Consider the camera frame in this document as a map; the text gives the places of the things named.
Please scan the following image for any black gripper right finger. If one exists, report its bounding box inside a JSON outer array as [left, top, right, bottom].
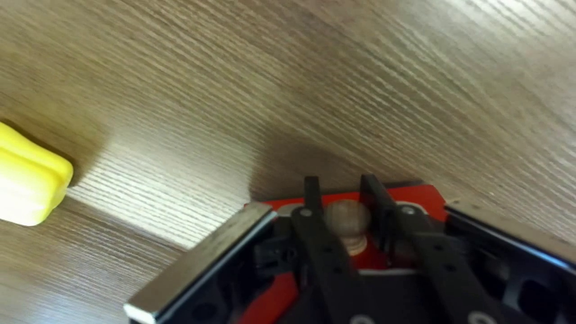
[[358, 173, 519, 324]]

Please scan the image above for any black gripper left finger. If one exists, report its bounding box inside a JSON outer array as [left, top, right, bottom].
[[290, 175, 375, 324]]

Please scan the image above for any red drawer with wooden knob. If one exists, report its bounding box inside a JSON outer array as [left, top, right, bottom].
[[236, 184, 450, 324]]

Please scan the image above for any red box with white top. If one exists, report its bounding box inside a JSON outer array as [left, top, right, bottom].
[[123, 200, 576, 324]]

